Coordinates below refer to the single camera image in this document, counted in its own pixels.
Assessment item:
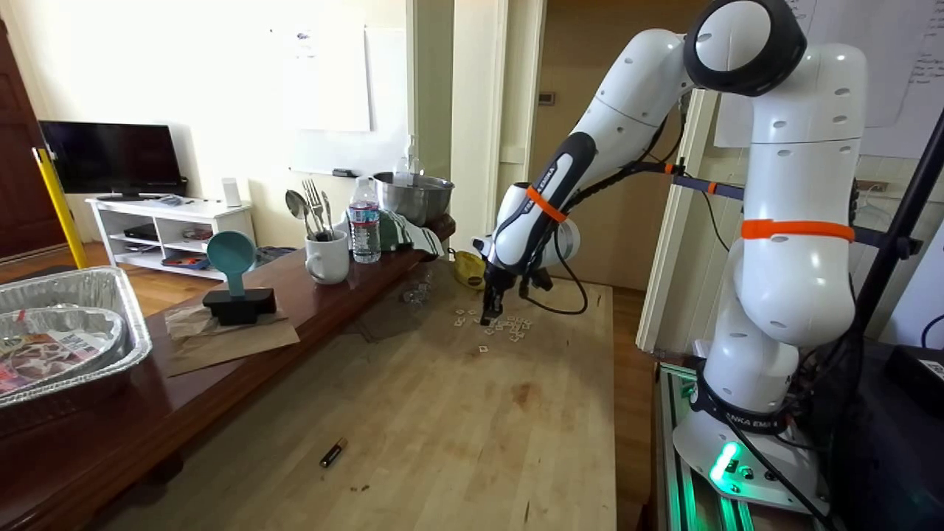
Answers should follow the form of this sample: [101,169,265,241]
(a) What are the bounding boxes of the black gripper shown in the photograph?
[479,263,522,327]

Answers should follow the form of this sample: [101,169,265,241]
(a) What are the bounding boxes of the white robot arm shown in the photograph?
[479,0,867,517]

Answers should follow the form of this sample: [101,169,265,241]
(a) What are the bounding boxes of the yellow banana-shaped cloth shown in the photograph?
[455,250,486,290]

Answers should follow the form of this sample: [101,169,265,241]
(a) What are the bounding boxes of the green striped white towel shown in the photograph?
[393,213,446,258]

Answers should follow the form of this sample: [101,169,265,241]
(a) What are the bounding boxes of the large steel mixing bowl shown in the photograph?
[377,172,455,225]

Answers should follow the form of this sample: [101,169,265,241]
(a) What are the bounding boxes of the clear plastic water bottle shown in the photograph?
[348,178,381,263]

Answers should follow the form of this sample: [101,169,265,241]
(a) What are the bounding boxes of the white mug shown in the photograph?
[305,231,352,287]

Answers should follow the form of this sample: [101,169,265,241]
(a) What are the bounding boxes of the metal spoons in mug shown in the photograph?
[284,179,331,235]

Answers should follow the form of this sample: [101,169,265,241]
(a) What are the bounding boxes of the teal scoop on black base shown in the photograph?
[204,231,275,324]

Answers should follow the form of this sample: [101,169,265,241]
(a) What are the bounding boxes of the brown paper sheet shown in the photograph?
[166,303,300,374]

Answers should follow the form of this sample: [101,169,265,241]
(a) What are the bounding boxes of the white tv shelf unit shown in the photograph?
[91,199,253,281]

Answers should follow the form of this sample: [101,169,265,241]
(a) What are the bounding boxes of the black flat screen television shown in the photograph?
[42,120,185,199]

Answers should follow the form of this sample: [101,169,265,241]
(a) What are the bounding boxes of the black box beside robot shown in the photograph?
[837,346,944,531]

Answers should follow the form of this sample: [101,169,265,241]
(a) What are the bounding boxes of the aluminium foil tray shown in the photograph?
[0,265,154,408]

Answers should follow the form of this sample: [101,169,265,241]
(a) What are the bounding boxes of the yellow stick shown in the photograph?
[33,147,88,269]

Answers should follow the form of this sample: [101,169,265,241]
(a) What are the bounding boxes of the green lit robot base rail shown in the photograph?
[656,364,837,531]

